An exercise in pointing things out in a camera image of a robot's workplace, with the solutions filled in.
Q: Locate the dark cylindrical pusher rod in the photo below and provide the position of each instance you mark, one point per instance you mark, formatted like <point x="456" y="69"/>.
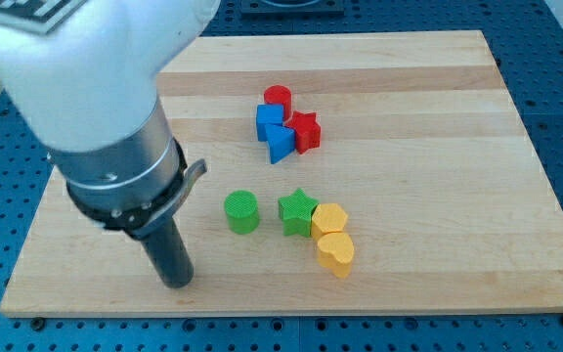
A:
<point x="168" y="255"/>

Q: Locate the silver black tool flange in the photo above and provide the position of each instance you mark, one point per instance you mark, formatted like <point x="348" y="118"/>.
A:
<point x="135" y="184"/>

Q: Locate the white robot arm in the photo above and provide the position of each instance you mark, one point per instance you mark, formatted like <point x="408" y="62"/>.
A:
<point x="83" y="76"/>

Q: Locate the blue triangle block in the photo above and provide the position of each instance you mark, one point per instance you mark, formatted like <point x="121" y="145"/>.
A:
<point x="280" y="140"/>

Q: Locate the green cylinder block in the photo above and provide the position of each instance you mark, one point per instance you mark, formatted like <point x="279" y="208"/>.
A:
<point x="241" y="209"/>

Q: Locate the green star block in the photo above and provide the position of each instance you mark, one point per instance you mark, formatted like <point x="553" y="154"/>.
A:
<point x="295" y="212"/>

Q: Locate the blue cube block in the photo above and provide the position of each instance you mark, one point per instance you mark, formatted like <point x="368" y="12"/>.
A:
<point x="267" y="114"/>

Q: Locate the yellow hexagon block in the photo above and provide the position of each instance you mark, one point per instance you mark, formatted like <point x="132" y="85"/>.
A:
<point x="328" y="218"/>

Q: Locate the red cylinder block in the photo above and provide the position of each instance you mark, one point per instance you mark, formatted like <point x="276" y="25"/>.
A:
<point x="279" y="95"/>

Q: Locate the yellow heart block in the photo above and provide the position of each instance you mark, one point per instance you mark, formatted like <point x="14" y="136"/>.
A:
<point x="336" y="252"/>

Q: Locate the red star block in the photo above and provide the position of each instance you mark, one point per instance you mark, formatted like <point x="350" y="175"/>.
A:
<point x="307" y="130"/>

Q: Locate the fiducial marker tag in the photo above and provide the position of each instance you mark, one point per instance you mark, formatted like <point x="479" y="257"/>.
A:
<point x="37" y="16"/>

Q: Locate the wooden board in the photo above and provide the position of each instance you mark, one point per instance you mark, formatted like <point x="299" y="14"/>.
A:
<point x="449" y="208"/>

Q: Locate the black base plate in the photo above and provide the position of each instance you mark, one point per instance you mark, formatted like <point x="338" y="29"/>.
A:
<point x="291" y="7"/>

